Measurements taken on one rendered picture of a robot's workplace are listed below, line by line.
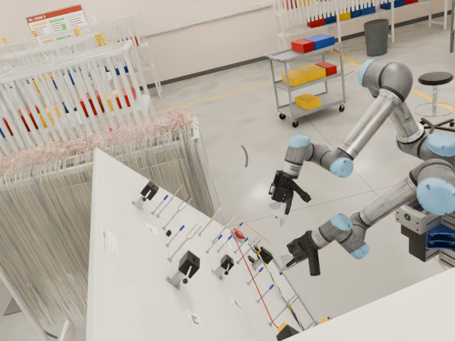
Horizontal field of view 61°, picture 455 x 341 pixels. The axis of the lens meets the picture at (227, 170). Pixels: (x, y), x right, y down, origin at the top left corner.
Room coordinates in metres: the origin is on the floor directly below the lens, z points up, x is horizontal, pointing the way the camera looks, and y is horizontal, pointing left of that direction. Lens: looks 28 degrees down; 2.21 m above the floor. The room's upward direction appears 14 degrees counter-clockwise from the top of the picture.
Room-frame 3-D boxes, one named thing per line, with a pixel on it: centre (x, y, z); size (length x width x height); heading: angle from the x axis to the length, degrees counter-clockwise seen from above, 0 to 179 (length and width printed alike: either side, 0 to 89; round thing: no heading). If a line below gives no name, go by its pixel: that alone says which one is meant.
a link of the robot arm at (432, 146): (1.39, -0.90, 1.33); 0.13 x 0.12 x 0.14; 17
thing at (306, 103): (5.27, -1.34, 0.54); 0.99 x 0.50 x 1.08; 102
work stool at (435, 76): (3.87, -2.44, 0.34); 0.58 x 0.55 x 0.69; 121
